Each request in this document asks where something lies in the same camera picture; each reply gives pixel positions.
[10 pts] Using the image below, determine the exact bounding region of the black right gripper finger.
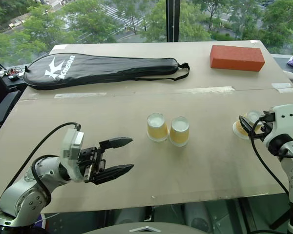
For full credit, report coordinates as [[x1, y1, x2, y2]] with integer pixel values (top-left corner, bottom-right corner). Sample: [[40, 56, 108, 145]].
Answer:
[[238, 116, 254, 135]]

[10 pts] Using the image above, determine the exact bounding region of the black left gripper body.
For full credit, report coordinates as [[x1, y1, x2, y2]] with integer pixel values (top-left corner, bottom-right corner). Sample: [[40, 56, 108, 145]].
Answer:
[[77, 146, 107, 184]]

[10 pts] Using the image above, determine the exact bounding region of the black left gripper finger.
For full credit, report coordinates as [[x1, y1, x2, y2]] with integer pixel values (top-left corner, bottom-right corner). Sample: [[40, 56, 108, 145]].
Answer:
[[89, 163, 135, 186], [99, 136, 134, 150]]

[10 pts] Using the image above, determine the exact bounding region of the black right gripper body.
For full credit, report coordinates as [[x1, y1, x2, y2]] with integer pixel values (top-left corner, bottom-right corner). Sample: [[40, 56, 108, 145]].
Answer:
[[258, 111, 276, 140]]

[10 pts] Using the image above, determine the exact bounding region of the yellow white paper cup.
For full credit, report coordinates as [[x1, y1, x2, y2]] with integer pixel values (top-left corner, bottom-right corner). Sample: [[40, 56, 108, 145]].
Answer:
[[146, 112, 169, 142], [232, 110, 262, 140], [168, 116, 190, 147]]

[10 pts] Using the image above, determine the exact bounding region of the clear tape strip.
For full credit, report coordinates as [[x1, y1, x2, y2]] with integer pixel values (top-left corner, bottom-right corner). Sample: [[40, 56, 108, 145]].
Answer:
[[271, 82, 293, 94], [54, 92, 107, 99], [182, 85, 235, 94]]

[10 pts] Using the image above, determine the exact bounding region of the grey robot torso plate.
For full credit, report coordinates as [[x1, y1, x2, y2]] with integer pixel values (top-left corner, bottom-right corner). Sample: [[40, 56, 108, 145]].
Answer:
[[83, 221, 207, 234]]

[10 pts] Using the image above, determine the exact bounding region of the orange red brick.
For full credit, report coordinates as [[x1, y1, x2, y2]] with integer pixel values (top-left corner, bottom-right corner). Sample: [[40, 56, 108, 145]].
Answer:
[[209, 44, 266, 72]]

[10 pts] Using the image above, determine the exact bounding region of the black Kason racket bag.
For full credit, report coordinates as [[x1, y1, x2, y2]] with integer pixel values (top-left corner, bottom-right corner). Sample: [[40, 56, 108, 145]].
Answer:
[[23, 53, 190, 91]]

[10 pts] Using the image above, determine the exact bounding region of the black chair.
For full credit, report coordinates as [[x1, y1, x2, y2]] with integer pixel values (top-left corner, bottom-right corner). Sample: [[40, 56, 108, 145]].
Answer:
[[0, 90, 21, 125]]

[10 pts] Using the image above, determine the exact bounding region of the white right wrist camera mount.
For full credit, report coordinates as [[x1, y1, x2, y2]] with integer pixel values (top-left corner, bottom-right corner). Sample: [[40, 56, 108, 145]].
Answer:
[[262, 104, 293, 147]]

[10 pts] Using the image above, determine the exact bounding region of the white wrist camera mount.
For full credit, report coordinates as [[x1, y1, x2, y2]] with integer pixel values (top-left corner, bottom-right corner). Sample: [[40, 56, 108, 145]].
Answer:
[[262, 104, 293, 147], [60, 128, 85, 182]]

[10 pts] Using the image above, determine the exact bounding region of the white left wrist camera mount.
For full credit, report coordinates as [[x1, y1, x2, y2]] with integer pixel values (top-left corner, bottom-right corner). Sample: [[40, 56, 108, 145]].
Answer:
[[60, 128, 85, 182]]

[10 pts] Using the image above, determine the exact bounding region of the small electronics with wires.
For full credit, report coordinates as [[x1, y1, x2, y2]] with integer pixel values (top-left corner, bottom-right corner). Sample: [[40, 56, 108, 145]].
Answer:
[[0, 66, 24, 81]]

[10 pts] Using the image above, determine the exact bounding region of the black window frame post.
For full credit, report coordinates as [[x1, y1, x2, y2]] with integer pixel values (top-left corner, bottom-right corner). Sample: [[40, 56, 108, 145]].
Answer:
[[166, 0, 180, 43]]

